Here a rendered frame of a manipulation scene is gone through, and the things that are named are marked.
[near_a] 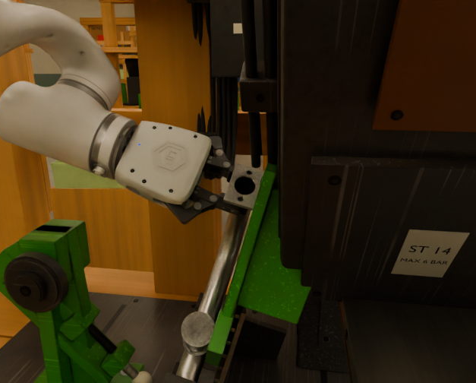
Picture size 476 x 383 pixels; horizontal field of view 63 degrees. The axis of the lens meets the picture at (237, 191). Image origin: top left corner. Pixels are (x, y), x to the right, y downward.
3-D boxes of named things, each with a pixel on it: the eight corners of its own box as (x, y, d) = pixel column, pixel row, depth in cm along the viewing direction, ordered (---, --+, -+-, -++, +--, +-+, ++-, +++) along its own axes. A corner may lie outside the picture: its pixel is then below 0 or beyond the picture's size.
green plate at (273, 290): (282, 368, 42) (350, 194, 36) (211, 344, 43) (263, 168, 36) (286, 307, 53) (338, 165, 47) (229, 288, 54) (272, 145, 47)
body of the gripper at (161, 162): (97, 169, 46) (187, 200, 45) (134, 102, 50) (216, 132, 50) (108, 193, 52) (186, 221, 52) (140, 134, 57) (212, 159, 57)
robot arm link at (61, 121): (125, 131, 57) (96, 184, 53) (42, 102, 57) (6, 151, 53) (118, 95, 50) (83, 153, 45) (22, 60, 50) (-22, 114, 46)
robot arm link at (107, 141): (82, 157, 45) (105, 166, 45) (115, 100, 49) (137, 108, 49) (96, 186, 53) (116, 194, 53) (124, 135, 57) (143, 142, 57)
